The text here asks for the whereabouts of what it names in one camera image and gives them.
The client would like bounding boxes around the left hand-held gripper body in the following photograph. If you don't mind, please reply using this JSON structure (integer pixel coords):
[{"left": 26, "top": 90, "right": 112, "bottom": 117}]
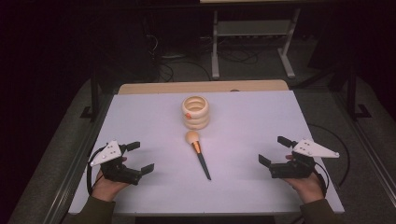
[{"left": 89, "top": 139, "right": 144, "bottom": 187}]

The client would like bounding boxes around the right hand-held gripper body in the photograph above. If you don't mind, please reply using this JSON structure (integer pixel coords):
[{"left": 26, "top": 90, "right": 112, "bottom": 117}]
[{"left": 269, "top": 138, "right": 341, "bottom": 180}]

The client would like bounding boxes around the makeup brush with gold ferrule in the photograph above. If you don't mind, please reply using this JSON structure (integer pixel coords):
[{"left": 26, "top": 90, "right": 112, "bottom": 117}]
[{"left": 185, "top": 130, "right": 212, "bottom": 181}]

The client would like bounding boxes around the cream ringed brush holder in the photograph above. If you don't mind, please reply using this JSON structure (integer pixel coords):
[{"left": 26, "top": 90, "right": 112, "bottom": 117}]
[{"left": 181, "top": 95, "right": 210, "bottom": 131}]

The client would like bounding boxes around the person's left hand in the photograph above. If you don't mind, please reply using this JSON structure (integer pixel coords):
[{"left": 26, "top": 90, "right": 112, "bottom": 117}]
[{"left": 91, "top": 156, "right": 130, "bottom": 203}]

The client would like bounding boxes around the person's right hand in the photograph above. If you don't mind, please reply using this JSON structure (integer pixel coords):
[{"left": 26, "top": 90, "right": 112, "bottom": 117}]
[{"left": 284, "top": 154, "right": 326, "bottom": 204}]

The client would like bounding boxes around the white table sheet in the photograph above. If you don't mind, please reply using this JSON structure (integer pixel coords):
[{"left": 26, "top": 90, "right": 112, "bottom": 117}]
[{"left": 68, "top": 90, "right": 345, "bottom": 217}]

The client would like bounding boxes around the wooden table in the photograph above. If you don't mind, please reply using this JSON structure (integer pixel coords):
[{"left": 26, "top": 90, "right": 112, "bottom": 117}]
[{"left": 118, "top": 79, "right": 290, "bottom": 95}]

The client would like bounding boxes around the white metal stand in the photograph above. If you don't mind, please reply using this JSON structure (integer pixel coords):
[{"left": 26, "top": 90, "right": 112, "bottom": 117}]
[{"left": 210, "top": 8, "right": 302, "bottom": 80}]

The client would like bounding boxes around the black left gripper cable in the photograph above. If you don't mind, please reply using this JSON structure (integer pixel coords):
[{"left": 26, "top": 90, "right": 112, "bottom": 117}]
[{"left": 86, "top": 147, "right": 106, "bottom": 197}]

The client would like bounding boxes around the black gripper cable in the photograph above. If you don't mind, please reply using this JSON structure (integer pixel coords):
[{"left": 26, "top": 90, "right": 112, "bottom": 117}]
[
  {"left": 312, "top": 161, "right": 331, "bottom": 199},
  {"left": 86, "top": 147, "right": 106, "bottom": 197}
]

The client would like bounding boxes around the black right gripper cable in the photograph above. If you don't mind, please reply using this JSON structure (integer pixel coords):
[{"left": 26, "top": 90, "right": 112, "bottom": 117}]
[{"left": 312, "top": 161, "right": 331, "bottom": 199}]

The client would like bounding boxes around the aluminium frame rail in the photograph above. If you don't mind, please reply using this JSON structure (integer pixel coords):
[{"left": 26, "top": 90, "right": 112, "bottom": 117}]
[
  {"left": 330, "top": 92, "right": 396, "bottom": 200},
  {"left": 49, "top": 92, "right": 115, "bottom": 224}
]

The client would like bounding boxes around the black floor cable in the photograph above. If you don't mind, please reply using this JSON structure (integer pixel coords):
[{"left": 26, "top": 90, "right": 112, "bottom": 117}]
[{"left": 307, "top": 123, "right": 351, "bottom": 189}]

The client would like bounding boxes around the black metal post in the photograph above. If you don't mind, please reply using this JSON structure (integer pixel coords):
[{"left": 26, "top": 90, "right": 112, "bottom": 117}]
[
  {"left": 345, "top": 66, "right": 373, "bottom": 122},
  {"left": 79, "top": 69, "right": 101, "bottom": 122}
]

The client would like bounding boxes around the tangle of floor cables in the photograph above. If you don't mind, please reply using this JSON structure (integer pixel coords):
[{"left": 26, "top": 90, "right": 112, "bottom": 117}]
[{"left": 153, "top": 46, "right": 261, "bottom": 83}]

